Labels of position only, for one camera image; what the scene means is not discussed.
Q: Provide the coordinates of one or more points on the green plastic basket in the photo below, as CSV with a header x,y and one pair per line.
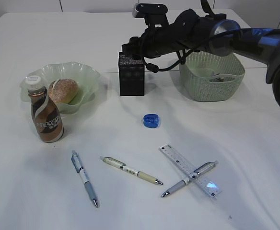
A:
x,y
198,69

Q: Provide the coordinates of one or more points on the beige white pen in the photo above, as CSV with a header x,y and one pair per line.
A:
x,y
122,166

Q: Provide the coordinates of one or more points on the sugar coated bread roll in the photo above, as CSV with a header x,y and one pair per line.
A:
x,y
63,90

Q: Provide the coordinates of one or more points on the blue pencil sharpener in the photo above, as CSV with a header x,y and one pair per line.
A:
x,y
151,120

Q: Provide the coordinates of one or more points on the large paper ball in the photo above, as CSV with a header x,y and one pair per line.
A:
x,y
217,78

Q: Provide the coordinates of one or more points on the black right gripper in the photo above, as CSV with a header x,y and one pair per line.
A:
x,y
153,43

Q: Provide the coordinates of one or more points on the grey clear pen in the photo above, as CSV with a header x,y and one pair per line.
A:
x,y
197,177

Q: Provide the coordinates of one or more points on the green wavy glass plate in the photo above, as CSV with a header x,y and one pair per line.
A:
x,y
85,76

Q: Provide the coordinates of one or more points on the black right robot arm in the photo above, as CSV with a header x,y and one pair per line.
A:
x,y
212,33

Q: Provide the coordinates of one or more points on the blue white pen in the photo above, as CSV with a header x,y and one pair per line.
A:
x,y
77,163

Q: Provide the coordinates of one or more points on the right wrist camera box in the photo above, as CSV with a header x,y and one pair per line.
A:
x,y
153,14

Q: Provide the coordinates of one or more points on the clear plastic ruler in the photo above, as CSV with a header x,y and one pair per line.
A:
x,y
178,160

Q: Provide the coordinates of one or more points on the black mesh pen holder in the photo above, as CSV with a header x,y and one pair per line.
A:
x,y
131,76

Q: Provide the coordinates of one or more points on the brown Nescafe coffee bottle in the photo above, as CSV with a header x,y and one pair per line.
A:
x,y
44,112

